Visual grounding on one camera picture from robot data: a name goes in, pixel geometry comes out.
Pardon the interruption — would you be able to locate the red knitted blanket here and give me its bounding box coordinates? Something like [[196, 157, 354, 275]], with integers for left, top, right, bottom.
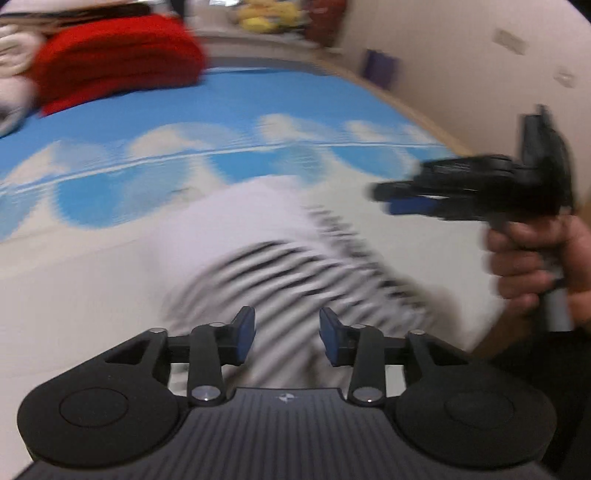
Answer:
[[31, 14, 208, 118]]

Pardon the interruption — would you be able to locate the white headboard shelf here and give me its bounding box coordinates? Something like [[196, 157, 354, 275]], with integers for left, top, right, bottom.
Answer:
[[198, 25, 326, 63]]

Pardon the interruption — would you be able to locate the blue white printed bedsheet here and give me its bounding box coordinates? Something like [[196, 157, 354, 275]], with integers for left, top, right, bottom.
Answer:
[[0, 65, 495, 416]]

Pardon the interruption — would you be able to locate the person's right hand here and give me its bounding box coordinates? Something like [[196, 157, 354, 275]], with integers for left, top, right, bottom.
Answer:
[[482, 213, 591, 320]]

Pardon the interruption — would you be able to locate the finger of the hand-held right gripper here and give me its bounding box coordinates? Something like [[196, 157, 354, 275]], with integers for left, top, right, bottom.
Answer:
[[385, 198, 448, 219], [369, 178, 446, 203]]

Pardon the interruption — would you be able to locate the cream fleece blanket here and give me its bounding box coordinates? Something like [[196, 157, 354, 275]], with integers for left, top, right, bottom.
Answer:
[[0, 22, 47, 137]]

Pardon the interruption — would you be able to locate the dark red cushion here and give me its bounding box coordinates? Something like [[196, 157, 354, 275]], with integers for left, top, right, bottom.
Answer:
[[305, 0, 348, 48]]

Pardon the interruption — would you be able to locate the yellow plush toy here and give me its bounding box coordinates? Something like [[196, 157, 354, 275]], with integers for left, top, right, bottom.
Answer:
[[236, 2, 279, 34], [272, 0, 304, 25]]

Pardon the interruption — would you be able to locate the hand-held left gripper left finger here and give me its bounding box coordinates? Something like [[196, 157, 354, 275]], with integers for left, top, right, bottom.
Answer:
[[105, 306, 257, 407]]

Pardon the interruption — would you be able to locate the wooden bed frame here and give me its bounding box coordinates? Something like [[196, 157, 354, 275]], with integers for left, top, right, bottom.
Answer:
[[318, 58, 476, 160]]

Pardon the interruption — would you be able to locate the purple box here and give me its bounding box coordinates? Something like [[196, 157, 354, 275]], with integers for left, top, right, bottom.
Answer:
[[362, 48, 400, 91]]

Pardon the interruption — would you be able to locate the black white striped hoodie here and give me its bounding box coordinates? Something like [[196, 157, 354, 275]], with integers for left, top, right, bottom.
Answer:
[[152, 178, 462, 388]]

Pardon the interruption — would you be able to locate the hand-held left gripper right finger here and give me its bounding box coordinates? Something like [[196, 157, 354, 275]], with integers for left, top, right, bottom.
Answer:
[[320, 306, 469, 407]]

